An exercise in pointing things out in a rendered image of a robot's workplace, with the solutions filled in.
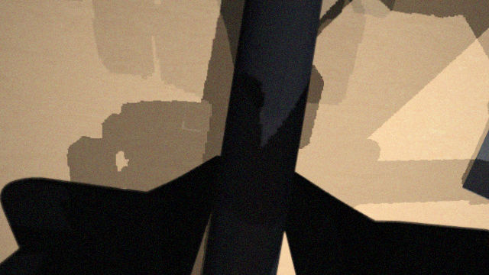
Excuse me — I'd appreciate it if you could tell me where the dark grey cylindrical pipe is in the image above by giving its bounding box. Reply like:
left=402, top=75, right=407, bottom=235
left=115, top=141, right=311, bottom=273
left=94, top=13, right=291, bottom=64
left=202, top=0, right=323, bottom=275

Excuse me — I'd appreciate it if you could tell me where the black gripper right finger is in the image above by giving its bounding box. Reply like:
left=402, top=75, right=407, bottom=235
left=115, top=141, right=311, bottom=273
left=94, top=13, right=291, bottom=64
left=284, top=172, right=489, bottom=275

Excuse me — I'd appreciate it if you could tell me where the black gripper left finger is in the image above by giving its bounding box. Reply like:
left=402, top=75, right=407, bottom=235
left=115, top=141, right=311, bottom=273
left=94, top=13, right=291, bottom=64
left=0, top=156, right=221, bottom=275

